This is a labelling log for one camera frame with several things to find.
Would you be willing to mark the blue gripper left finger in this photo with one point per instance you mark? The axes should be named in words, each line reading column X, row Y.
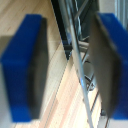
column 25, row 66

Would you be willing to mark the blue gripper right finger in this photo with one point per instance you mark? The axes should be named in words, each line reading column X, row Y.
column 110, row 63

